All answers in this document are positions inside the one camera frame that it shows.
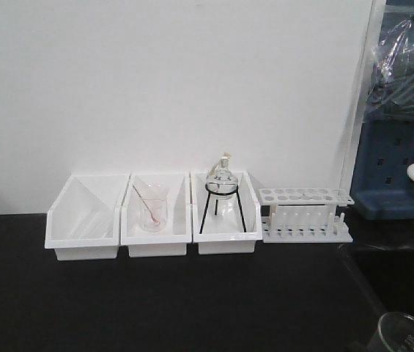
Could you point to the clear glass beaker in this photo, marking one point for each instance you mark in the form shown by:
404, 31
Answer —
396, 331

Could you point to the glass beaker in bin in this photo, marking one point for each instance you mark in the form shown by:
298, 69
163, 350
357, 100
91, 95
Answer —
156, 198

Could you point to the glass alcohol lamp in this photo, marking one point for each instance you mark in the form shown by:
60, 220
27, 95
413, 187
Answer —
220, 181

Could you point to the right white storage bin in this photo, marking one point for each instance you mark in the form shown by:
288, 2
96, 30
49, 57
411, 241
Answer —
225, 226

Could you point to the white storage bin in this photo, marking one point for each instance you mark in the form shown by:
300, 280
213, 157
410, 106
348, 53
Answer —
174, 238
225, 226
84, 221

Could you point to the middle white storage bin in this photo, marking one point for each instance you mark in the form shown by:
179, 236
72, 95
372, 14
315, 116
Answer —
174, 238

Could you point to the glass stirring rod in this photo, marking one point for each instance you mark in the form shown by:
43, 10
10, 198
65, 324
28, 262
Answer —
153, 219

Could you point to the white test tube rack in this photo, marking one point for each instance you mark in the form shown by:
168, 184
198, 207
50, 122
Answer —
305, 215

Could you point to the left white storage bin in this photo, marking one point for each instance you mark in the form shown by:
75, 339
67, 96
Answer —
84, 221

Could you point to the blue-grey pegboard drying rack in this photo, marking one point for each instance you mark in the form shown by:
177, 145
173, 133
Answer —
380, 186

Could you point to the black lab sink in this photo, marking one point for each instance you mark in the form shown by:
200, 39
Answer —
385, 274

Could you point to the clear plastic bag of pegs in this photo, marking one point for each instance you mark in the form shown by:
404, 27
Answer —
391, 96

